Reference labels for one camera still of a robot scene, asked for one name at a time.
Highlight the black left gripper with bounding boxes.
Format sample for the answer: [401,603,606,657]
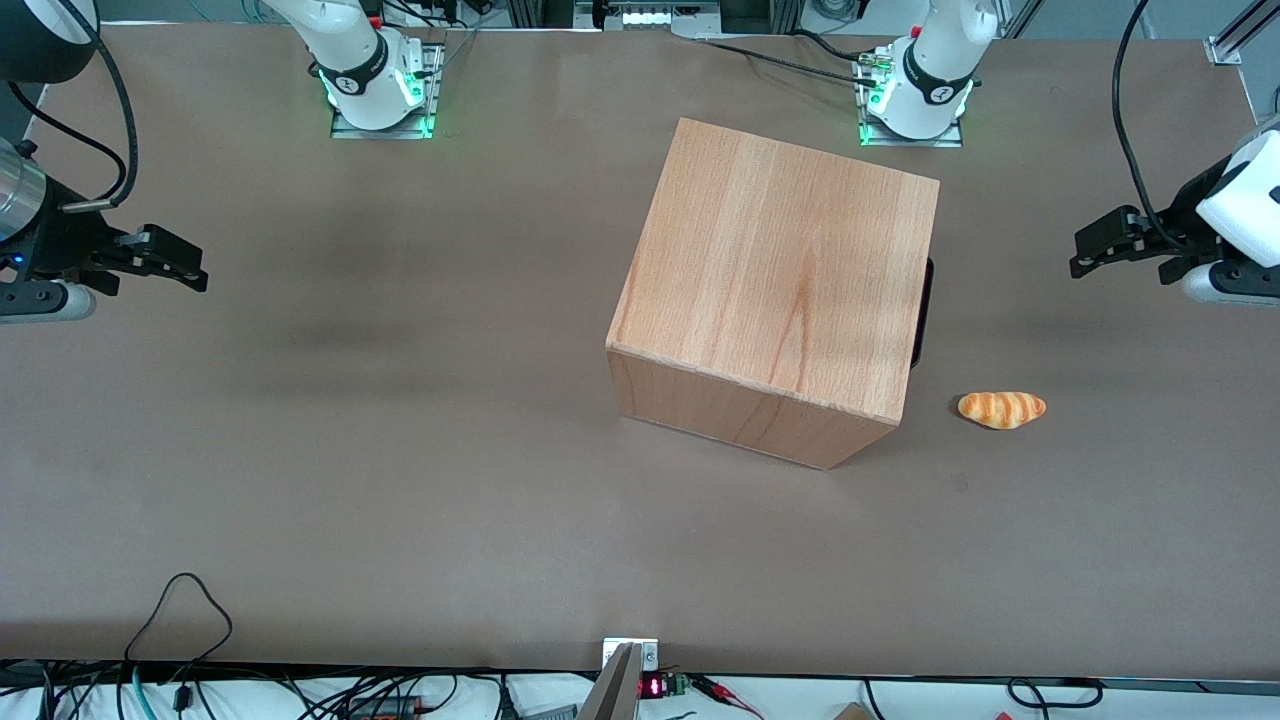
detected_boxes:
[1070,170,1227,287]

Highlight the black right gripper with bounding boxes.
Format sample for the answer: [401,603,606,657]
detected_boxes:
[20,198,208,297]

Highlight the light wooden drawer cabinet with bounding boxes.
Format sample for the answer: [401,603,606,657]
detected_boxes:
[606,117,941,471]

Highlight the toy bread roll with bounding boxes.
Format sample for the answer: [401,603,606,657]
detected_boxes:
[957,390,1048,431]

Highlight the orange black device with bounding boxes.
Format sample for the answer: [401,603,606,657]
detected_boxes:
[345,695,433,720]

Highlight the white power strip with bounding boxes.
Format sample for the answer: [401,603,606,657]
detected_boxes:
[575,0,723,37]

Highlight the red black clip leads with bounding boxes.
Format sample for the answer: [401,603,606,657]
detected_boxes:
[688,674,766,720]

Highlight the grey metal bar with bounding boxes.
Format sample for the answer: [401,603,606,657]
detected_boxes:
[575,643,642,720]

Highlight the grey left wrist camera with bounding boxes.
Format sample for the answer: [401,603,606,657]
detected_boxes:
[1182,262,1280,306]

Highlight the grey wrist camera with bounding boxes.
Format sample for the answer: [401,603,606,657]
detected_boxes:
[1182,262,1280,306]
[0,283,98,323]

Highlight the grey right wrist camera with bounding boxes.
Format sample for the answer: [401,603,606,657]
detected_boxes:
[0,283,98,323]

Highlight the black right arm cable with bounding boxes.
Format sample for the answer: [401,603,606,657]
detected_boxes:
[60,0,140,213]
[8,82,129,186]

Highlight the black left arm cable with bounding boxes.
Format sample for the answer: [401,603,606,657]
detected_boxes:
[1112,0,1201,256]

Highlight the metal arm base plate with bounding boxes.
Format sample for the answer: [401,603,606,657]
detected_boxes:
[330,40,446,140]
[857,45,965,149]

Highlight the aluminium frame profile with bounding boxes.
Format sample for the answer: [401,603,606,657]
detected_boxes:
[1205,0,1280,67]

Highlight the thin black looped cable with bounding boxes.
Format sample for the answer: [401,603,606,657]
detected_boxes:
[124,572,234,667]

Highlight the black cable to arm base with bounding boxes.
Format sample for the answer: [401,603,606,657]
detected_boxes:
[698,30,886,89]

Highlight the black coiled cable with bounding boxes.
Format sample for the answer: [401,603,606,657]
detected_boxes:
[1006,677,1104,709]

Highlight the small metal bracket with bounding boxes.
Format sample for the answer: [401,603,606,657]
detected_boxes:
[602,637,661,673]

